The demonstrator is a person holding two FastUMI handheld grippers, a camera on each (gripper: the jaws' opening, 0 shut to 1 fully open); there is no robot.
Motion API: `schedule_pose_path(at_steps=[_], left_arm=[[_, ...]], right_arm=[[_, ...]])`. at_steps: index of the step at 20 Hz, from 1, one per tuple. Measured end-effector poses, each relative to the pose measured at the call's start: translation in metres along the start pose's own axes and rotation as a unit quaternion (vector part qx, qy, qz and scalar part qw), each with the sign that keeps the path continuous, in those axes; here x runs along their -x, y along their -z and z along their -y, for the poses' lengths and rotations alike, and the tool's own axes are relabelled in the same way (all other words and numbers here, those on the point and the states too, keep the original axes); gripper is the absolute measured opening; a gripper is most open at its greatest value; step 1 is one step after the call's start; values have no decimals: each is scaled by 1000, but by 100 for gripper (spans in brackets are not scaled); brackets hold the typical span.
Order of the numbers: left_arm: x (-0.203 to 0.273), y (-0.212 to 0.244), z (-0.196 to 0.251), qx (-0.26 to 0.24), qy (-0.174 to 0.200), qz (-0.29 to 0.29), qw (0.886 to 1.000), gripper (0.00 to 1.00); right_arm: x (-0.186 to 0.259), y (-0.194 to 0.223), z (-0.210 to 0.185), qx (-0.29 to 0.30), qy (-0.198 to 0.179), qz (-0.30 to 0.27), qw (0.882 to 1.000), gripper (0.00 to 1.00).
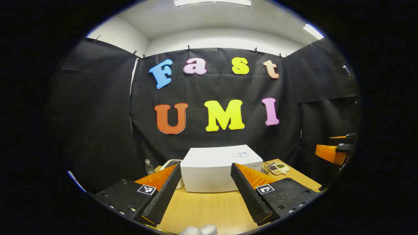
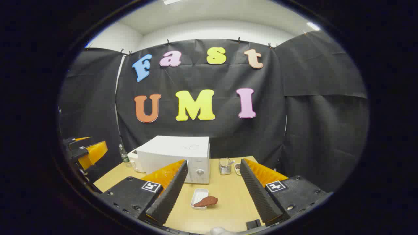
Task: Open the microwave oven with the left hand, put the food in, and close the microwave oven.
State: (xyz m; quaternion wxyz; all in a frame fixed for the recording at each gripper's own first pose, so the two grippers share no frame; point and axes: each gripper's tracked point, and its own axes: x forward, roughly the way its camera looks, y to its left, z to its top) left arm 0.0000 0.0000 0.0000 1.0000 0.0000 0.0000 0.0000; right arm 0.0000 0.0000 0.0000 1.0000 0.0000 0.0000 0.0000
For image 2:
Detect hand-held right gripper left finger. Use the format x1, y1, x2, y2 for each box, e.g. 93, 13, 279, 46
97, 159, 189, 226

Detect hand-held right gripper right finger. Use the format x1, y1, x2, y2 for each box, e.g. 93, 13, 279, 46
239, 158, 332, 227

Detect brown meat piece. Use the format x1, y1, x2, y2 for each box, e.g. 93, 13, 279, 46
193, 196, 218, 208

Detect white microwave oven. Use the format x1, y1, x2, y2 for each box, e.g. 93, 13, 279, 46
136, 136, 211, 184

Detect white rectangular tray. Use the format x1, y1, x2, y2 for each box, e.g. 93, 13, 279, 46
190, 188, 209, 210

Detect clear plastic water bottle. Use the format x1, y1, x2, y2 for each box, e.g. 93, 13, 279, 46
118, 144, 132, 168

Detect white toaster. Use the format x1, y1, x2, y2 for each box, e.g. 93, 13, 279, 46
127, 149, 146, 173

